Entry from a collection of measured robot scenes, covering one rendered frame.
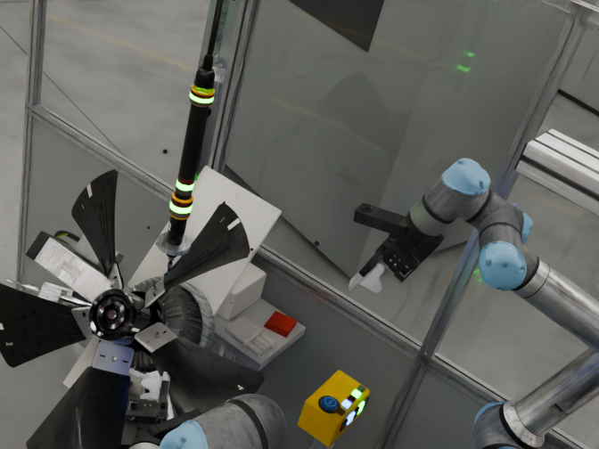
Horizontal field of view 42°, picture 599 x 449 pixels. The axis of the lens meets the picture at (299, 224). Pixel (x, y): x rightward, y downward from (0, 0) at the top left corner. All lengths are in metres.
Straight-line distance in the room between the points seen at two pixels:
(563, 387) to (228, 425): 0.77
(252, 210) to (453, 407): 0.84
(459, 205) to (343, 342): 1.09
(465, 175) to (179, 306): 0.82
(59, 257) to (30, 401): 1.24
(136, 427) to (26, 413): 1.62
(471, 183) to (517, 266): 0.18
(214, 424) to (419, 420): 1.28
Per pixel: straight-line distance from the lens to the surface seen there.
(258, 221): 2.03
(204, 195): 2.10
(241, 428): 1.26
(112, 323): 1.82
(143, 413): 1.64
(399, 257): 1.53
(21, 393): 3.30
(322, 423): 1.95
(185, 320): 1.94
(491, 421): 1.83
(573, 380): 1.72
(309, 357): 2.56
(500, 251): 1.35
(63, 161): 3.03
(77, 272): 2.08
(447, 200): 1.45
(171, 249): 1.63
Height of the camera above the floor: 2.44
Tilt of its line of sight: 33 degrees down
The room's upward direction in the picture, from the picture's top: 16 degrees clockwise
